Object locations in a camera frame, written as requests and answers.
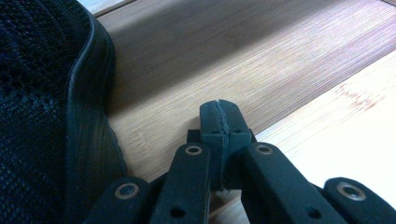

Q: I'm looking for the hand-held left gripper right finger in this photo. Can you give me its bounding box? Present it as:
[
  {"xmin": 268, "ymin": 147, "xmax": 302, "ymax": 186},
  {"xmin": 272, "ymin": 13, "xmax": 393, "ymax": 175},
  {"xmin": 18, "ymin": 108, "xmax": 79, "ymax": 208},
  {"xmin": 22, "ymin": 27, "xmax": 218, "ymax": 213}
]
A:
[{"xmin": 220, "ymin": 99, "xmax": 253, "ymax": 190}]

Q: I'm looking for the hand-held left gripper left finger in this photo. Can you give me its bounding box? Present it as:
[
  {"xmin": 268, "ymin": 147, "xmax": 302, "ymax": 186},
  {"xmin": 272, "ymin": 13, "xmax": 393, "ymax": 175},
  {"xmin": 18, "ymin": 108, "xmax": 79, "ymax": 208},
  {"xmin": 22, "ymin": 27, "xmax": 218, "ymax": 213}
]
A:
[{"xmin": 199, "ymin": 100, "xmax": 226, "ymax": 191}]

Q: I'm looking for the wooden three-tier shoe rack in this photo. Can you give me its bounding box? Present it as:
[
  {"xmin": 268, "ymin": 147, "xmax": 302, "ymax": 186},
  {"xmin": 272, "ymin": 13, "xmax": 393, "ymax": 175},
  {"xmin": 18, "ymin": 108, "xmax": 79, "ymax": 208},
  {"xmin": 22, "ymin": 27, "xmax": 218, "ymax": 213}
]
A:
[{"xmin": 92, "ymin": 0, "xmax": 396, "ymax": 224}]

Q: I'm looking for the black mesh shoe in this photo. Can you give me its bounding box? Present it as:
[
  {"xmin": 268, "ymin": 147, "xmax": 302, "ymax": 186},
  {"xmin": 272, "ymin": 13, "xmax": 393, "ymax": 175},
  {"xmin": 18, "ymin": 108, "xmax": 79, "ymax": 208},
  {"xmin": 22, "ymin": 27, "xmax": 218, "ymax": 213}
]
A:
[{"xmin": 0, "ymin": 0, "xmax": 128, "ymax": 224}]

